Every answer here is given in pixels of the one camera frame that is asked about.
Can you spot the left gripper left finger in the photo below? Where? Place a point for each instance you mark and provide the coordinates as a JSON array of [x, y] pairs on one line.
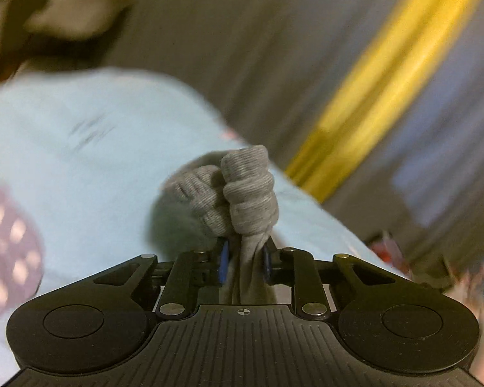
[[193, 277]]

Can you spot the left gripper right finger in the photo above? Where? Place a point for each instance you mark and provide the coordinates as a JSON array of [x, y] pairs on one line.
[[296, 269]]

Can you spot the grey sweatpants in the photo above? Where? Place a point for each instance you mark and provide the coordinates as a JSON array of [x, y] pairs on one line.
[[222, 195]]

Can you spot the purple tote bag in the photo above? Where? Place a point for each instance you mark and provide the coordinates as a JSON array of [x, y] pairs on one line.
[[466, 287]]

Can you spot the grey curtain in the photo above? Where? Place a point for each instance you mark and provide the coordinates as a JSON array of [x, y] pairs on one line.
[[270, 68]]

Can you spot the yellow curtain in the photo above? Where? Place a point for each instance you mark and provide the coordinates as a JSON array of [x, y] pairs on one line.
[[390, 73]]

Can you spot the pink plush toy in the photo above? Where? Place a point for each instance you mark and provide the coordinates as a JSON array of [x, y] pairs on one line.
[[76, 20]]

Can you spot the brown headboard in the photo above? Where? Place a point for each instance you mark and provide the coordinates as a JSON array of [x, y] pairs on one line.
[[0, 24]]

